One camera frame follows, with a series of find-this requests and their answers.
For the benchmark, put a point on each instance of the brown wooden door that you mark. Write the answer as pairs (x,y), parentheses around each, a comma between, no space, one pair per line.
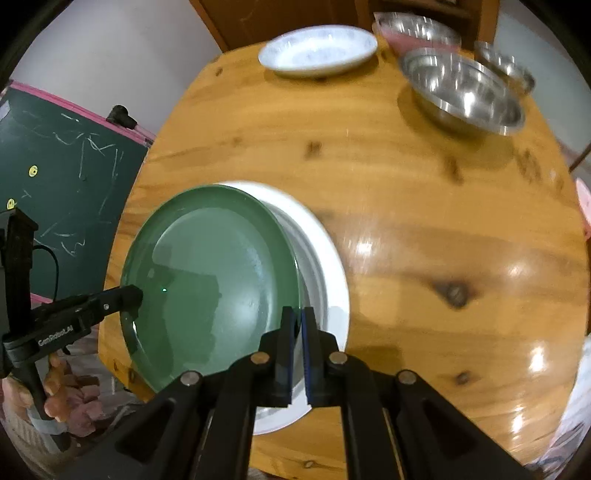
(235,24)

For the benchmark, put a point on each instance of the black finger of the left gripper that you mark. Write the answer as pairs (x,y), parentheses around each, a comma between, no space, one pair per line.
(118,299)

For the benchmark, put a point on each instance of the small steel bowl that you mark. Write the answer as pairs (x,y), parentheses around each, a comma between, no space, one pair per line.
(514,74)

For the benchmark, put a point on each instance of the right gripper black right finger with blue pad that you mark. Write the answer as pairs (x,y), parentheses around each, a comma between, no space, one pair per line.
(397,426)

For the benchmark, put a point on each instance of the white marbled plate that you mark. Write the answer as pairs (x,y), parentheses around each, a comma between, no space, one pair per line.
(318,51)

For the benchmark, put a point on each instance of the large white plate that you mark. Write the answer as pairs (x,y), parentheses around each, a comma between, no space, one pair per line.
(325,290)

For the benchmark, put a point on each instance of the green chalkboard with pink frame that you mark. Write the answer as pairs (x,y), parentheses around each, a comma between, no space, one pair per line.
(71,172)

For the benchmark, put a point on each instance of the black clamp on chalkboard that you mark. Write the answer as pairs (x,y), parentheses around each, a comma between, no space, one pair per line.
(119,116)

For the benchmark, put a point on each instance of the person's left hand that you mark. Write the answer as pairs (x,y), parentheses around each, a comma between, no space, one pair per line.
(71,400)

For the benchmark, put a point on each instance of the steel bowl in pink bowl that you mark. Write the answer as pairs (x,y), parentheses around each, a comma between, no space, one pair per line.
(405,32)

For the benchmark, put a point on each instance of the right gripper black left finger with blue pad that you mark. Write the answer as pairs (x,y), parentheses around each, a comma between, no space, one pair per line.
(199,427)

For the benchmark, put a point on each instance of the green ceramic plate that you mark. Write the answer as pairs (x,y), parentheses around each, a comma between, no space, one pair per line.
(215,269)

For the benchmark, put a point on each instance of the large steel bowl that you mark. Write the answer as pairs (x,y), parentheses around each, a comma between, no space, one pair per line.
(461,95)

